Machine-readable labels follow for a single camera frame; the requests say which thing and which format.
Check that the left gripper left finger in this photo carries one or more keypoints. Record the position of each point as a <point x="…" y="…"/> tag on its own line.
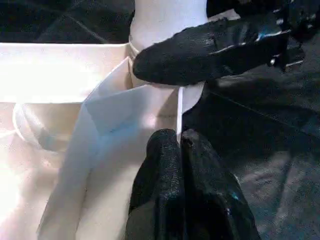
<point x="157" y="195"/>

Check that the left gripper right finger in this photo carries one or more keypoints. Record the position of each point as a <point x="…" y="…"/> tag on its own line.
<point x="215" y="200"/>

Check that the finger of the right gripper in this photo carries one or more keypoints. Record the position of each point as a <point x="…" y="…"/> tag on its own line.
<point x="200" y="55"/>

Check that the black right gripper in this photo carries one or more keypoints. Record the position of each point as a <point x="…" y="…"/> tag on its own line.
<point x="300" y="30"/>

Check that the white plastic table leg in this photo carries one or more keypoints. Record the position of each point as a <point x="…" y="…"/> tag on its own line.
<point x="160" y="20"/>

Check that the white plastic table top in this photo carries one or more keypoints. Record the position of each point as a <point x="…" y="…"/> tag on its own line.
<point x="75" y="100"/>

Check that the black plastic mat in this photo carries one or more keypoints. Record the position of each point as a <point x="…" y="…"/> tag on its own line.
<point x="270" y="165"/>

